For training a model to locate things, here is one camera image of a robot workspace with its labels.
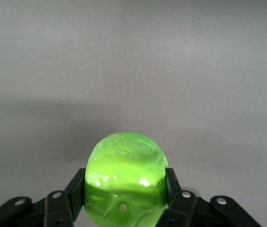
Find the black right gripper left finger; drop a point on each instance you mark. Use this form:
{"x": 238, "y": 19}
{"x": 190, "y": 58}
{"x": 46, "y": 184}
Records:
{"x": 60, "y": 208}

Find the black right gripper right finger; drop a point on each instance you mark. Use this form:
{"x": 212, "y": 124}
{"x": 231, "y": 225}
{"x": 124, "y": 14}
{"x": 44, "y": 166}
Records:
{"x": 194, "y": 209}

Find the green apple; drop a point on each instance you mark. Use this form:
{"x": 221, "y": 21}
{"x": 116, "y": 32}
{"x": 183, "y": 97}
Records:
{"x": 125, "y": 177}

